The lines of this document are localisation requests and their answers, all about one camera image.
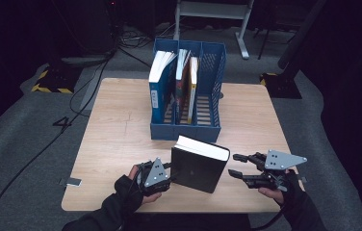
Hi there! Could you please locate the hand-held gripper cable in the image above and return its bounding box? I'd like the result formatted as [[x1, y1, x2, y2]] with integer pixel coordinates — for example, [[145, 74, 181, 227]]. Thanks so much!
[[130, 163, 146, 200], [249, 179, 291, 231]]

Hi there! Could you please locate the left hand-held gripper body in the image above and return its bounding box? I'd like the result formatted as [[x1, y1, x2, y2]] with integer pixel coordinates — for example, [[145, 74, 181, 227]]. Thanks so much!
[[135, 156, 172, 197]]

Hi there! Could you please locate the person's right hand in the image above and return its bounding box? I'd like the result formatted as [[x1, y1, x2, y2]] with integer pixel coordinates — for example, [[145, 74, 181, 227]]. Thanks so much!
[[258, 167, 306, 207]]

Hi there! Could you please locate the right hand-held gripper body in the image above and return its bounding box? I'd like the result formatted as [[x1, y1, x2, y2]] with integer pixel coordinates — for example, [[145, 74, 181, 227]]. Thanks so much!
[[248, 149, 308, 193]]

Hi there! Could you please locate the tangle of floor cables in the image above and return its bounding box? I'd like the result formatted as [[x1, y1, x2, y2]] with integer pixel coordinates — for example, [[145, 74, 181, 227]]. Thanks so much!
[[117, 25, 158, 50]]

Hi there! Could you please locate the black yellow striped base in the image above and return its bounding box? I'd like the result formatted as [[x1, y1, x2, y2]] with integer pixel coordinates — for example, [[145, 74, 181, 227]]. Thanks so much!
[[30, 62, 85, 95], [259, 71, 303, 100]]

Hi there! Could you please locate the right hand-held gripper cable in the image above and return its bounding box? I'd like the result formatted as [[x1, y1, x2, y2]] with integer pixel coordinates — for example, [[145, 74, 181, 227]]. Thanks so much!
[[249, 179, 291, 231]]

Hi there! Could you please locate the person's left hand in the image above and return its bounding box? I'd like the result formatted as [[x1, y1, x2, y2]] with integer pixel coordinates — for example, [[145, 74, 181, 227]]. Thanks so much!
[[114, 164, 164, 215]]

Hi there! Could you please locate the thin black stand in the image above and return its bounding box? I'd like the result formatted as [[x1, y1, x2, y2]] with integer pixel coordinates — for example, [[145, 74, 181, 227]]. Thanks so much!
[[254, 9, 296, 61]]

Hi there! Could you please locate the left hand-held gripper cable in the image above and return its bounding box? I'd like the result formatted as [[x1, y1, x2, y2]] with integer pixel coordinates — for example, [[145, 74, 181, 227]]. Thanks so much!
[[130, 163, 146, 200]]

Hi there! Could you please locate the yellow book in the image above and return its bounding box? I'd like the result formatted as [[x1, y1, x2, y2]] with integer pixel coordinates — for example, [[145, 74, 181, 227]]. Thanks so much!
[[186, 56, 199, 126]]

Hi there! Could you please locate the red book with winged creature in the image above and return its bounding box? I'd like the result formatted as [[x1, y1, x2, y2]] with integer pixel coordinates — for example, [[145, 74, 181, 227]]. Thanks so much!
[[173, 48, 193, 126]]

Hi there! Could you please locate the blue plastic file rack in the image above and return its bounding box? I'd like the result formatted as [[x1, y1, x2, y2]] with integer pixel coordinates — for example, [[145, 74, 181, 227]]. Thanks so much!
[[150, 38, 228, 142]]

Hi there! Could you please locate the white metal stand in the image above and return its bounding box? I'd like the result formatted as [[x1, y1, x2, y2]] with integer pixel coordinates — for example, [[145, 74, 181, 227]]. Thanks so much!
[[172, 0, 256, 61]]

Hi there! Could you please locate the black book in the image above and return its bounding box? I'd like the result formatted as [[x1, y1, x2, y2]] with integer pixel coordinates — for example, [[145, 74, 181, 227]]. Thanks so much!
[[169, 135, 231, 194]]

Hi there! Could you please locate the grey floor plate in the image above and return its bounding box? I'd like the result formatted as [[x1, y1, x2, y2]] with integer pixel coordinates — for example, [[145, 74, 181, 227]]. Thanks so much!
[[61, 55, 115, 65]]

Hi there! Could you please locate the long black floor cable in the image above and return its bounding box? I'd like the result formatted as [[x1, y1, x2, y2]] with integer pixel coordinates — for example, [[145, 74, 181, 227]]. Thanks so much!
[[0, 54, 113, 231]]

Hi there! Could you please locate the looped black floor cable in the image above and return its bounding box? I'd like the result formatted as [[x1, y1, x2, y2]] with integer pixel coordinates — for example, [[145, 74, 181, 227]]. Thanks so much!
[[68, 56, 113, 118]]

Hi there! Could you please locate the black pole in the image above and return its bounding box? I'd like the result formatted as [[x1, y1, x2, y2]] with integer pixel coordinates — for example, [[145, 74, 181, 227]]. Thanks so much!
[[277, 0, 328, 70]]

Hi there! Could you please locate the blue book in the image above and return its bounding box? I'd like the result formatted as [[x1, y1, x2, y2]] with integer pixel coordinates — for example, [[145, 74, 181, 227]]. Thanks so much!
[[148, 50, 179, 125]]

